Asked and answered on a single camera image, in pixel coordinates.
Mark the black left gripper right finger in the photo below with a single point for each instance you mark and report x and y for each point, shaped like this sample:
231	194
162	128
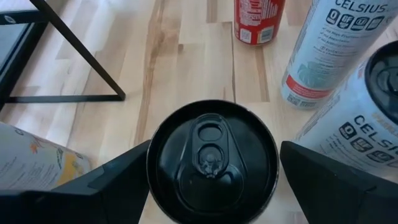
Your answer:
335	196

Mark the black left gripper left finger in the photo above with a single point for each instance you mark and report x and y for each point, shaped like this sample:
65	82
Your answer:
109	193

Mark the Celsius Tropical Vibe can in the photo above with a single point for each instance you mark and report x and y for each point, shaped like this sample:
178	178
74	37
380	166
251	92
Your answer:
357	130
31	158

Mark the Celsius Arctic Vibe can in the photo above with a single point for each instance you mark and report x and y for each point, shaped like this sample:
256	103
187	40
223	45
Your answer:
211	186

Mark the Celsius Peach Vibe can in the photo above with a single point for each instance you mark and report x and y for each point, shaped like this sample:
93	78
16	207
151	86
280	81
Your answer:
329	53

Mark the wooden shelf black legs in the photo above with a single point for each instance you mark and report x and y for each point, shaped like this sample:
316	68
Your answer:
77	46

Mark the red cola can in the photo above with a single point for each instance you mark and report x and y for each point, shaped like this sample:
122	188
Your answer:
258	21

